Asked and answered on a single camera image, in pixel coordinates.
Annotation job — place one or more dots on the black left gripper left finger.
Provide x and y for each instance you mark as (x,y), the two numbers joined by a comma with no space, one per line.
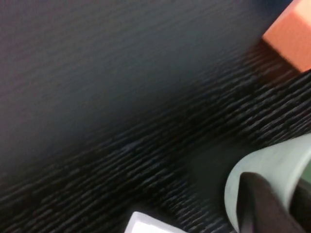
(260,208)

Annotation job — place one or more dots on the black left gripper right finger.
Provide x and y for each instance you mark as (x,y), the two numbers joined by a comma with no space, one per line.
(303,206)

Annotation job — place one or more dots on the green plastic cup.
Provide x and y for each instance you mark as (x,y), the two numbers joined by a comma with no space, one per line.
(262,162)

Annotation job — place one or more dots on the white foam cube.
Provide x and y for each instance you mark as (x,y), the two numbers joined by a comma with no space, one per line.
(148,224)

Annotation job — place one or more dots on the orange foam cube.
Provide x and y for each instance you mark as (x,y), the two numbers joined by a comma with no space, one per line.
(291,38)

